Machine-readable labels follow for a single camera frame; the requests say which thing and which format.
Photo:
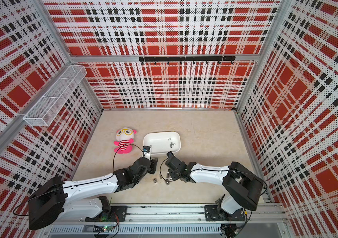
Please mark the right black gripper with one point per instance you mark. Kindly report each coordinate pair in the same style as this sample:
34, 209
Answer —
173, 176

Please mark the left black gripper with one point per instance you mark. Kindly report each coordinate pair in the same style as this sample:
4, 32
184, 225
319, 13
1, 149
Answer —
153, 165

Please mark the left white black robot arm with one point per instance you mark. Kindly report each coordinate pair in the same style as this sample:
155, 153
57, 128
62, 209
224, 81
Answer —
57, 199

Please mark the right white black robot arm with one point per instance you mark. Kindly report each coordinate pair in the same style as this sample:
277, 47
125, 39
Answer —
244, 188

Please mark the white plastic storage box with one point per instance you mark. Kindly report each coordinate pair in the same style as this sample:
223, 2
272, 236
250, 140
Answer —
159, 143

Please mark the pink white plush toy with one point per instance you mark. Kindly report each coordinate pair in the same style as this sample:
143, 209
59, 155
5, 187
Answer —
123, 140

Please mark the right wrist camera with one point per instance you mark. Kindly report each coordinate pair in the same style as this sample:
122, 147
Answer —
170, 154

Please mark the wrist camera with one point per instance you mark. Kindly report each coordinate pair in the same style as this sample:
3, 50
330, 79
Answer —
170, 154
147, 152

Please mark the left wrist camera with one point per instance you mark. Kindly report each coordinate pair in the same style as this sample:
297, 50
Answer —
147, 152

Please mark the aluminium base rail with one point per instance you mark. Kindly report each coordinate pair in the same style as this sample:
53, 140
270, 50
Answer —
178, 220

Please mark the black wall hook rail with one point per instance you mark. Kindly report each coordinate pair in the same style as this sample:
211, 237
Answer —
187, 58

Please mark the white wire mesh basket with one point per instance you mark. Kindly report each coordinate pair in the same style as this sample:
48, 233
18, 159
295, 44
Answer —
49, 105

